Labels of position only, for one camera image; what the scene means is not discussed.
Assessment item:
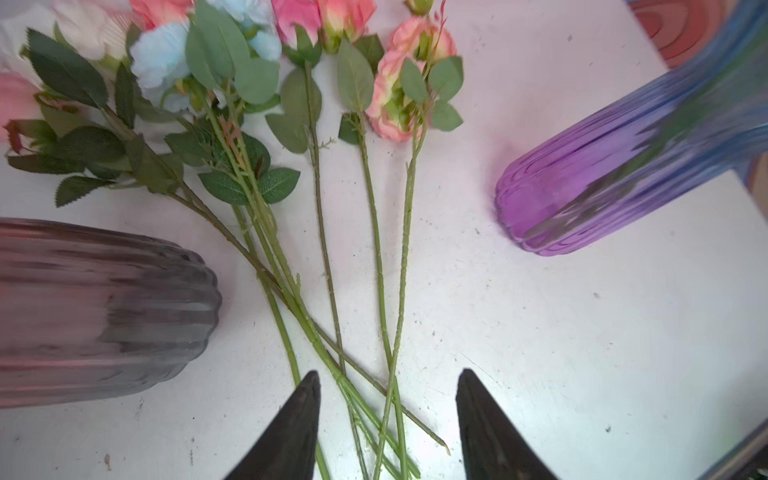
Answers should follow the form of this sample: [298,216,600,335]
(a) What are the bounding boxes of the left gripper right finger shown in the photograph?
[456,369,555,480]

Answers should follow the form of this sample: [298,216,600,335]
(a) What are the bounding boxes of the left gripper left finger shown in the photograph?
[226,371,321,480]

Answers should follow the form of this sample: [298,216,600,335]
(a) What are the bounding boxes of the blue white rose stem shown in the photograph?
[131,1,383,453]

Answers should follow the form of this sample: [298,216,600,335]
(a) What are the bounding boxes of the pink grey glass vase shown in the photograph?
[1,218,222,408]

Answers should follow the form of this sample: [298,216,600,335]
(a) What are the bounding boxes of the purple glass vase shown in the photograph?
[495,1,767,256]

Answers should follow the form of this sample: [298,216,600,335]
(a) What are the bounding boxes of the red pink rose stem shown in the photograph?
[316,0,409,480]

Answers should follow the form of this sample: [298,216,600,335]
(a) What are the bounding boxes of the white rose stem on table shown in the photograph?
[0,0,451,454]

